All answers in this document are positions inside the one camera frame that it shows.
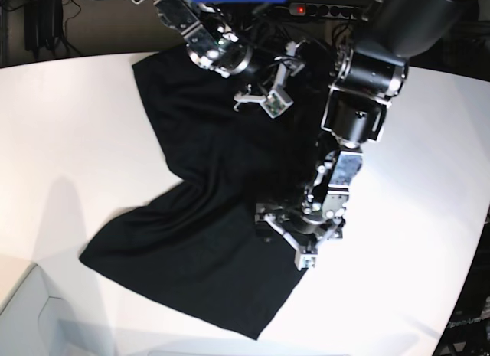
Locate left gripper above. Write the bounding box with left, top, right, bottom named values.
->
left=254, top=202, right=347, bottom=256

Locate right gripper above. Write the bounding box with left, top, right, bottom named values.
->
left=234, top=41, right=305, bottom=112

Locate black t-shirt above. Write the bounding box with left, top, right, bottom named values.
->
left=80, top=46, right=329, bottom=339

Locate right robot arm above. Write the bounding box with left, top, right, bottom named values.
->
left=131, top=0, right=305, bottom=119

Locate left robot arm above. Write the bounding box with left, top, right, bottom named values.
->
left=256, top=0, right=475, bottom=269

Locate black power strip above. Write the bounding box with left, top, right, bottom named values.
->
left=288, top=2, right=362, bottom=20

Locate black box on floor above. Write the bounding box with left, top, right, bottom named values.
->
left=24, top=0, right=63, bottom=52

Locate grey plastic bin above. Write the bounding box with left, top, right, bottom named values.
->
left=1, top=265, right=118, bottom=355

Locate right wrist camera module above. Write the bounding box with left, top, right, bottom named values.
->
left=262, top=87, right=293, bottom=119

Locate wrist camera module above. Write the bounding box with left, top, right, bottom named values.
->
left=262, top=87, right=293, bottom=119
left=294, top=250, right=318, bottom=271

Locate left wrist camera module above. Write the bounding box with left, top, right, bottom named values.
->
left=294, top=250, right=318, bottom=271

